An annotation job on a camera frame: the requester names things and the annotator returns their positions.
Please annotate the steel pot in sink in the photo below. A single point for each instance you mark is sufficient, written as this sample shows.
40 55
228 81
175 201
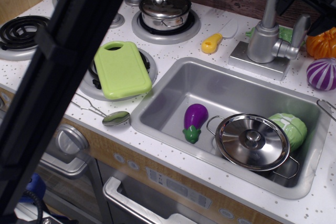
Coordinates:
254 143

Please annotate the green cutting board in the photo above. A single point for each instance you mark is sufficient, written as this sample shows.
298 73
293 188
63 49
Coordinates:
121 70

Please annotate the silver sink basin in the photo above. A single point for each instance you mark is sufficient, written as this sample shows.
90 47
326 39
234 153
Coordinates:
225 93

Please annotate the back right stove burner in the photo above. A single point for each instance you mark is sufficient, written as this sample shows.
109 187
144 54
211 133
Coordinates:
172 37

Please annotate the silver dishwasher door handle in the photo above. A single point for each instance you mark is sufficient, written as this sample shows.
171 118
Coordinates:
136 210

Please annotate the silver oven door handle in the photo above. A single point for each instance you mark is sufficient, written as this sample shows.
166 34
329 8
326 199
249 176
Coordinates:
75 169

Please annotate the blue clamp with black cable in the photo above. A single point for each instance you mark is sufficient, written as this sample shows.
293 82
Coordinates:
31 207

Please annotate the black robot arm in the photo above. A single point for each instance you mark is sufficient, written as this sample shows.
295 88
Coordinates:
40 93

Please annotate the purple striped toy onion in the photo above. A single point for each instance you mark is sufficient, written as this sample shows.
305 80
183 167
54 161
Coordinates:
321 74

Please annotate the purple toy eggplant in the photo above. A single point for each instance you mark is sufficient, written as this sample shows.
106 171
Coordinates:
194 118

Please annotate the steel ladle spoon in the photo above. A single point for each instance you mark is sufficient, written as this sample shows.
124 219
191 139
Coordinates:
112 119

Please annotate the yellow handled toy knife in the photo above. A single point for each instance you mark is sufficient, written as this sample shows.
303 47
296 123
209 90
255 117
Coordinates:
228 31

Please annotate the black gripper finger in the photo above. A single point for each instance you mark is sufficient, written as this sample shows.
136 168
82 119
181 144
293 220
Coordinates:
283 5
322 24

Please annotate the steel pot on stove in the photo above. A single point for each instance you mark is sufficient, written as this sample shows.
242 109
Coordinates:
165 15

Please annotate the front left stove burner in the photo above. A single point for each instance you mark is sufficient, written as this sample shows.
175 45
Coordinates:
18 37

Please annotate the front right stove burner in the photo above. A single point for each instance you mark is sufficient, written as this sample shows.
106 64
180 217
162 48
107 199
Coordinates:
90 89

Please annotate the orange toy pumpkin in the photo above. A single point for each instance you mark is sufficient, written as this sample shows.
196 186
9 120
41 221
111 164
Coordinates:
322 45

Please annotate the silver stove knob middle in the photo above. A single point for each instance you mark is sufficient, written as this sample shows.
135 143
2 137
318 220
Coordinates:
118 21

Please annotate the silver oven dial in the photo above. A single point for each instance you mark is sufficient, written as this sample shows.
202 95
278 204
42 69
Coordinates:
69 140

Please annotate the steel wire handle right edge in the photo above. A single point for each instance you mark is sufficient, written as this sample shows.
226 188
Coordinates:
327 108

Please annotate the green toy lettuce behind faucet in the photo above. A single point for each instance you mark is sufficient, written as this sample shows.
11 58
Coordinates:
284 32

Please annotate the silver toy faucet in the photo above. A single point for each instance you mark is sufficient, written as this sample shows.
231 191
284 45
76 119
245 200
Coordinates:
267 54

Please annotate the green toy cabbage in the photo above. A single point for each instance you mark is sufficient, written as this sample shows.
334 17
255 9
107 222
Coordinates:
294 128

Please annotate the silver faucet lever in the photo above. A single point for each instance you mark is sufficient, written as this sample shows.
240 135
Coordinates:
300 30

